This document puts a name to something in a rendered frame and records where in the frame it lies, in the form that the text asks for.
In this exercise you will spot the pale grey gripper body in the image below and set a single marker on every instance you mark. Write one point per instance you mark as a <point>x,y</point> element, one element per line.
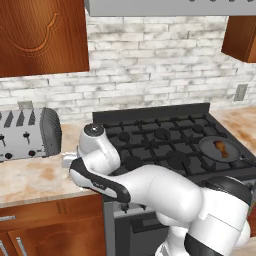
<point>68,160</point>

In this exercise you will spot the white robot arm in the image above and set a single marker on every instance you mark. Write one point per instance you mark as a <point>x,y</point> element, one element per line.
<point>173,193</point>

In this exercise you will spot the brown chicken drumstick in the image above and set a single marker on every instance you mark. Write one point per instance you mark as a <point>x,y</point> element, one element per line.
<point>221,148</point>

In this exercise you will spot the silver four-slot toaster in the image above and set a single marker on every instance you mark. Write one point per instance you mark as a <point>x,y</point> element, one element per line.
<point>23,143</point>

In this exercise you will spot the wooden drawer front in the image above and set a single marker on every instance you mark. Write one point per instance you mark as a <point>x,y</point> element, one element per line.
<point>50,210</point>

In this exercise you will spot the black stove knob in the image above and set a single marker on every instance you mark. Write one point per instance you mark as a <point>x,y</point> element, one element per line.
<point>125,207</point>
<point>143,206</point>

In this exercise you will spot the wooden base cupboard door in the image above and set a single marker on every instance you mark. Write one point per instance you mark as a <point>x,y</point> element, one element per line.
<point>2,243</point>
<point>66,238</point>

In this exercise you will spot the black gas stove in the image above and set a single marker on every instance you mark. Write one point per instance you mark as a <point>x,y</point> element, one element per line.
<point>156,140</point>

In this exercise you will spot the black oven door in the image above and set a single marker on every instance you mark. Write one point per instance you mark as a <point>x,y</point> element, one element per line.
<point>143,240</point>

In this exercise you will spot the dark grey frying pan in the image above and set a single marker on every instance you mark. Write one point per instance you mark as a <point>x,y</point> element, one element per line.
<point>208,148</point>

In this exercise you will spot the grey range hood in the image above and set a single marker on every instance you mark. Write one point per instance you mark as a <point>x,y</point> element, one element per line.
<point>160,7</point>

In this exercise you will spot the grey wall socket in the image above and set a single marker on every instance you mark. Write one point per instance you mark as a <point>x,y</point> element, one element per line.
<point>25,104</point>
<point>240,92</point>

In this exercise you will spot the carved wooden wall cupboard door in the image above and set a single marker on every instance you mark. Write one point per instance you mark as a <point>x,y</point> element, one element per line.
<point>40,36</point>

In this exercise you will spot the plain wooden wall cupboard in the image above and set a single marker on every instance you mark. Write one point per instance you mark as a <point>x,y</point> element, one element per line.
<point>241,36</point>

